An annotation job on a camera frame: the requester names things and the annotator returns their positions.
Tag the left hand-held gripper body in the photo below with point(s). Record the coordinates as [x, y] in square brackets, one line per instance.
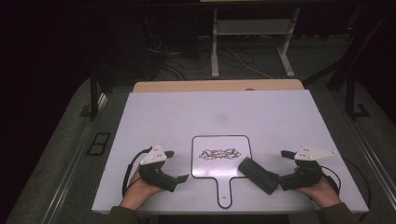
[155, 175]

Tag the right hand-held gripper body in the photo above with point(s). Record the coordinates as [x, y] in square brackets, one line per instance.
[306, 174]

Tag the black whiteboard eraser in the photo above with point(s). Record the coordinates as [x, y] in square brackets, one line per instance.
[258, 175]

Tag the small paddle-shaped whiteboard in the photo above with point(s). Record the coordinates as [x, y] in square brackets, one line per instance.
[221, 168]

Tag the person's left hand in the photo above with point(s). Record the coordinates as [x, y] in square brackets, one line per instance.
[138, 191]

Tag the person's right hand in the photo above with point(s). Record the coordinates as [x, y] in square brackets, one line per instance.
[322, 191]

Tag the black metal stand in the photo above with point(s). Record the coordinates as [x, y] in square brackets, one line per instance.
[93, 99]
[350, 99]

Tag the wooden table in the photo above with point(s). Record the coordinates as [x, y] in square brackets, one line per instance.
[218, 85]

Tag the white metal stand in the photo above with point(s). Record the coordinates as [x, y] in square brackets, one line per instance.
[252, 27]

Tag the black rectangular floor frame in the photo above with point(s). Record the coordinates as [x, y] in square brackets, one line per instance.
[98, 143]

